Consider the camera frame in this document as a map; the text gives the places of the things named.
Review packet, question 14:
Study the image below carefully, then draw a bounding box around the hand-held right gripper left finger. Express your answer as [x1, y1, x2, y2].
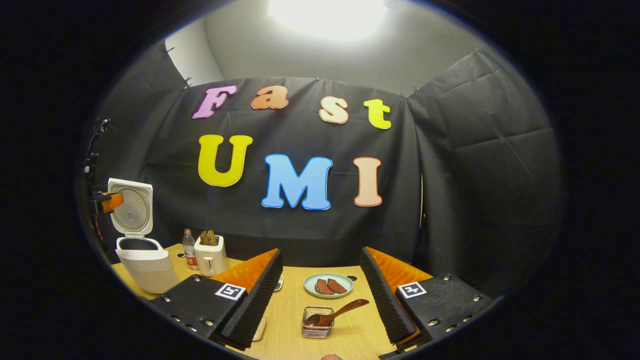
[150, 248, 284, 351]

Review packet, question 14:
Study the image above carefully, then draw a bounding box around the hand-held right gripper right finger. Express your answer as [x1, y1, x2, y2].
[360, 246, 493, 351]

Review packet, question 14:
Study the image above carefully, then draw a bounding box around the brown wooden spoon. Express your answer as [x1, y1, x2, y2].
[305, 299, 370, 328]

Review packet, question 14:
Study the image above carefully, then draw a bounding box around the metal wire chopstick holder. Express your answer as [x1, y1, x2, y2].
[302, 306, 335, 339]

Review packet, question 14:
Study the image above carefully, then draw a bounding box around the white rice cooker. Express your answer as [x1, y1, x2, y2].
[107, 178, 180, 294]

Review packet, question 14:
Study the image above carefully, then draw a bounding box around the white toaster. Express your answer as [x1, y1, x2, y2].
[194, 235, 228, 277]

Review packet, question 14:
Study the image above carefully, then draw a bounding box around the pale green plate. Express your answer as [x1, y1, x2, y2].
[304, 273, 354, 299]

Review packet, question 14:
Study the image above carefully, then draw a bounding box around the clear plastic water bottle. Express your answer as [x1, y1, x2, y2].
[182, 229, 199, 271]

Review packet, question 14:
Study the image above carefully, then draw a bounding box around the black backdrop cloth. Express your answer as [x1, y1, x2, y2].
[92, 40, 563, 301]

